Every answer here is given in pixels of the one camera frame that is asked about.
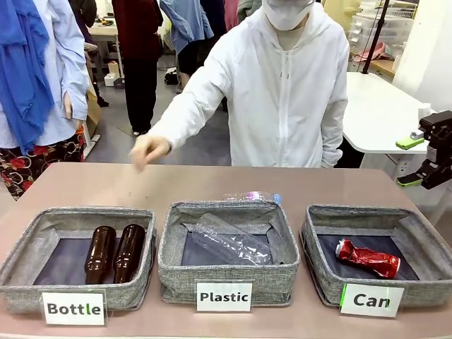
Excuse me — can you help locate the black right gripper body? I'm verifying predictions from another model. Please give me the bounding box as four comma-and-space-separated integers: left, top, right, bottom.
425, 138, 452, 164

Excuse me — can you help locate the crushed red soda can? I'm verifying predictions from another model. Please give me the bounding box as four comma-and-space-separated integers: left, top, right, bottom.
334, 238, 402, 280

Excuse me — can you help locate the crushed clear plastic bottle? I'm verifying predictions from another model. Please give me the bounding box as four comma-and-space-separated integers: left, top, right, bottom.
190, 213, 273, 266

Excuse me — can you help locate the brown glass beer bottle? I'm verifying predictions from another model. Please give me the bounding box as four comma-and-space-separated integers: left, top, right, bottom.
112, 224, 146, 285
83, 225, 117, 285

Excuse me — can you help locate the person right forearm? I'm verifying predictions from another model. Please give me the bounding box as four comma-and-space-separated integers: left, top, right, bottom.
165, 91, 229, 153

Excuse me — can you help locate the person left forearm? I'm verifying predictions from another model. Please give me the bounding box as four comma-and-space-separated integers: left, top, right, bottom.
320, 100, 350, 169

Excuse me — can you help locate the grey basket labelled Can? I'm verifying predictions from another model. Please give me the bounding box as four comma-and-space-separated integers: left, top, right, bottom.
299, 204, 452, 308

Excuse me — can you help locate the white Can label sign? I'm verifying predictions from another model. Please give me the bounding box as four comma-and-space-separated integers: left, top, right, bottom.
339, 282, 405, 318

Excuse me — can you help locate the grey basket labelled Plastic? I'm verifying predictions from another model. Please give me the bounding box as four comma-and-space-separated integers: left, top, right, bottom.
157, 200, 301, 307

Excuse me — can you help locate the grey basket labelled Bottle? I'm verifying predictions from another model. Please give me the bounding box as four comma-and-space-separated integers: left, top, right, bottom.
0, 206, 157, 314

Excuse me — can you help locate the person right hand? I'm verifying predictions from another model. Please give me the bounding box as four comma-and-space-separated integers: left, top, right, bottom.
129, 133, 173, 174

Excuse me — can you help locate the pink cloth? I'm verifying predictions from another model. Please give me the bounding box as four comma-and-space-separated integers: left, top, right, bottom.
352, 44, 393, 64

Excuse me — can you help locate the black stand pole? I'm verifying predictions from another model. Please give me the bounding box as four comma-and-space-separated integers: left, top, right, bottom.
362, 0, 391, 75

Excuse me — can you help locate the clear plastic drawer unit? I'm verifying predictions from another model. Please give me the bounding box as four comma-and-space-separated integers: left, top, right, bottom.
349, 5, 417, 50

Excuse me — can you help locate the person in white hoodie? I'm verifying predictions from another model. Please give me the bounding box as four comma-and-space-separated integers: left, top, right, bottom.
144, 0, 351, 169

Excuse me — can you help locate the white face mask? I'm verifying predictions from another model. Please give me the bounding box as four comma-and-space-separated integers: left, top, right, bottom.
263, 0, 315, 32

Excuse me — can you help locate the clear bottle with blue cap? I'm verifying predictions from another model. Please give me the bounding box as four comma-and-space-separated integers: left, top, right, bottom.
222, 191, 283, 206

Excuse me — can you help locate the grey green jacket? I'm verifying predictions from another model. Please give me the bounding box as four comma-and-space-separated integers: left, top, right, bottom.
237, 0, 264, 23

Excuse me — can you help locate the pink garment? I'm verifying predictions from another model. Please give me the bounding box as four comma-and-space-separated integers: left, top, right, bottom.
222, 0, 241, 33

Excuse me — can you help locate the white Plastic label sign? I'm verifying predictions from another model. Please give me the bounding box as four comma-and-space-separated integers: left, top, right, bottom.
195, 281, 253, 313

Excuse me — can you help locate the mannequin blue shirt black skirt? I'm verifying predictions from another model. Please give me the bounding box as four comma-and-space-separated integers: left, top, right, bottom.
159, 0, 216, 77

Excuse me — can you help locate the person in dark red top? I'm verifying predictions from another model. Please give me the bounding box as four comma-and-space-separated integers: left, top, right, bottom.
112, 0, 164, 137

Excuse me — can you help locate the white box on floor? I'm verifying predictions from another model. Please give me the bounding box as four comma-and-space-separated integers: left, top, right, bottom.
104, 73, 125, 88

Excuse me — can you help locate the cardboard box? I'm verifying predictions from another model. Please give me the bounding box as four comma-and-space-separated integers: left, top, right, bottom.
86, 83, 103, 138

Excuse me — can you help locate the white background desk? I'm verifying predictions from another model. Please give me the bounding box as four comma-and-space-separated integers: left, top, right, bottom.
88, 19, 124, 78

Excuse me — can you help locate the mannequin hand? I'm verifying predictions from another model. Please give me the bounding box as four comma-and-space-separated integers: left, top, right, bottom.
63, 90, 74, 120

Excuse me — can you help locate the mannequin in light blue shirt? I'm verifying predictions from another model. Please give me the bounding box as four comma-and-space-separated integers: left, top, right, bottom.
0, 0, 91, 149

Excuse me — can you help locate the white Bottle label sign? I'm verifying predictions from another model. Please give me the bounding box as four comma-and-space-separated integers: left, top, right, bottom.
41, 291, 107, 326

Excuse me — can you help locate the floral red black skirt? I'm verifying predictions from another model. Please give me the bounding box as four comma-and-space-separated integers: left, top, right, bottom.
0, 136, 86, 201

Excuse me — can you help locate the blue scarf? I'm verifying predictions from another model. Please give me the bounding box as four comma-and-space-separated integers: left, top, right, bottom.
0, 0, 56, 156

